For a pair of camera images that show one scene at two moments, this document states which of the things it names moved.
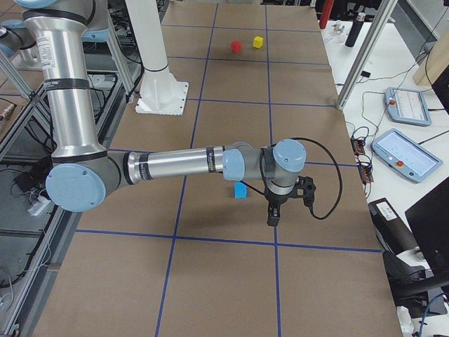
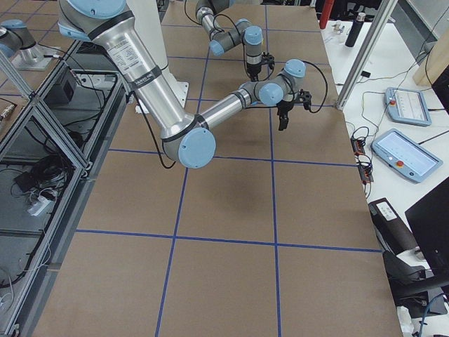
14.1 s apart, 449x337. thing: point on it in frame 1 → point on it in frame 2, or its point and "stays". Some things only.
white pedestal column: (161, 93) stays
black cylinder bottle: (355, 30) stays
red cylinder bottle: (326, 10) stays
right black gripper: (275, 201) → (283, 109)
